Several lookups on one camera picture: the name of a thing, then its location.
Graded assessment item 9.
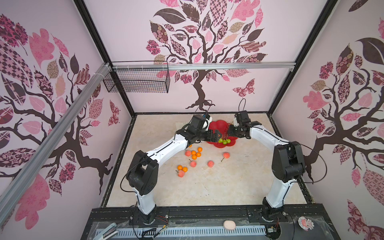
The aluminium rail back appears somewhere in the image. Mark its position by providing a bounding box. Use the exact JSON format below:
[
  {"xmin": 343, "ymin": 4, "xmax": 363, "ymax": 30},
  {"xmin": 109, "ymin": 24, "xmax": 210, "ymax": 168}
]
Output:
[{"xmin": 113, "ymin": 62, "xmax": 296, "ymax": 71}]

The pink round sticker toy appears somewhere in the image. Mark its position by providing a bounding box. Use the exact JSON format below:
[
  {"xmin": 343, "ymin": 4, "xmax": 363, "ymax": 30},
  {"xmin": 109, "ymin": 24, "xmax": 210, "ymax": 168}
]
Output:
[{"xmin": 298, "ymin": 217, "xmax": 315, "ymax": 231}]

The black wire basket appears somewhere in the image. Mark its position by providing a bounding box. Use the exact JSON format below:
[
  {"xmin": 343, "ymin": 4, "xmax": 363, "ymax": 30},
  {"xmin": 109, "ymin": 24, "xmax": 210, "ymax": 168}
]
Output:
[{"xmin": 103, "ymin": 60, "xmax": 171, "ymax": 94}]

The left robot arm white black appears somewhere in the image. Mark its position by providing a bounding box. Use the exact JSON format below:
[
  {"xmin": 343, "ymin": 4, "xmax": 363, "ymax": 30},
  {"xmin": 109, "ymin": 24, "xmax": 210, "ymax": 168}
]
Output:
[{"xmin": 125, "ymin": 114, "xmax": 222, "ymax": 225}]

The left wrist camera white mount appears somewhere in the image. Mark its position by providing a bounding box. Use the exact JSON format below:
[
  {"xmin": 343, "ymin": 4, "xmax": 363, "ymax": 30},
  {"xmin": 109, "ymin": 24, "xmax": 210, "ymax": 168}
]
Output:
[{"xmin": 202, "ymin": 114, "xmax": 213, "ymax": 130}]

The pink fake peach middle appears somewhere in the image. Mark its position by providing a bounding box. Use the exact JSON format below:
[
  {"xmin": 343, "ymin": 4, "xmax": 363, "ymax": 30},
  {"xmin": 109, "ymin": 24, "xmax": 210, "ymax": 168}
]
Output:
[{"xmin": 190, "ymin": 160, "xmax": 197, "ymax": 168}]

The aluminium rail left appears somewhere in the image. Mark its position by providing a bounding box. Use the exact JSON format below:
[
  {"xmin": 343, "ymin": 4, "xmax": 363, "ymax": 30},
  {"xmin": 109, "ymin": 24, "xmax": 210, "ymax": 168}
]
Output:
[{"xmin": 1, "ymin": 63, "xmax": 111, "ymax": 224}]

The red flower-shaped fruit bowl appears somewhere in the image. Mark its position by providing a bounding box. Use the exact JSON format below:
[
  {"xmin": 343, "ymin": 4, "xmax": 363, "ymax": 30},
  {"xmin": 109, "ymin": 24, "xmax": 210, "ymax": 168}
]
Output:
[{"xmin": 209, "ymin": 120, "xmax": 238, "ymax": 149}]

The white slotted cable duct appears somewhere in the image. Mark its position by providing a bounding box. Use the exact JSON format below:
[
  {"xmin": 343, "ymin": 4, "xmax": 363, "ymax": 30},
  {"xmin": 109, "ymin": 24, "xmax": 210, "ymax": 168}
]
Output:
[{"xmin": 95, "ymin": 225, "xmax": 267, "ymax": 240}]

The aluminium rail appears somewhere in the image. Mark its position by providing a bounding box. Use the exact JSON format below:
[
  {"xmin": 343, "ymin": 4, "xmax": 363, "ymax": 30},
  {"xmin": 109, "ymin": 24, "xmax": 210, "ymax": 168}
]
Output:
[
  {"xmin": 1, "ymin": 63, "xmax": 111, "ymax": 224},
  {"xmin": 113, "ymin": 62, "xmax": 296, "ymax": 71}
]

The pink fake peach centre right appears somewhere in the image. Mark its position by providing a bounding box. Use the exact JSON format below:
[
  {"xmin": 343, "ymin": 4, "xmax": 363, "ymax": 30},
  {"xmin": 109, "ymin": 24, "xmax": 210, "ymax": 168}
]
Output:
[{"xmin": 208, "ymin": 161, "xmax": 215, "ymax": 168}]

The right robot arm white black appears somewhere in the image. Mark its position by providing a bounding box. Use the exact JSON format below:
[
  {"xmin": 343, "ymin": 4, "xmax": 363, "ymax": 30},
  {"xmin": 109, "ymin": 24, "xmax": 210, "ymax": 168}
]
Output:
[{"xmin": 228, "ymin": 111, "xmax": 306, "ymax": 222}]

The white stapler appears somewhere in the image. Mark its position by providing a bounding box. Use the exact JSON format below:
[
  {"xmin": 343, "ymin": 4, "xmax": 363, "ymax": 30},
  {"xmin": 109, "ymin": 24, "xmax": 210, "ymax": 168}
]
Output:
[{"xmin": 93, "ymin": 223, "xmax": 119, "ymax": 240}]

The pink fake peach far right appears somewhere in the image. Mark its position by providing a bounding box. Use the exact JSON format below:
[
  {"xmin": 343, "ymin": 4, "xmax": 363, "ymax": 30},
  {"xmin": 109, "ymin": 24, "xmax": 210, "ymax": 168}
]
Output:
[{"xmin": 221, "ymin": 152, "xmax": 231, "ymax": 161}]

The pink fake peach bottom left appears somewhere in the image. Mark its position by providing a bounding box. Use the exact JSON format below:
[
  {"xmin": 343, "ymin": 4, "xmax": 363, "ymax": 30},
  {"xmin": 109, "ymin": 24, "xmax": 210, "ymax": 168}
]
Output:
[{"xmin": 177, "ymin": 170, "xmax": 185, "ymax": 178}]

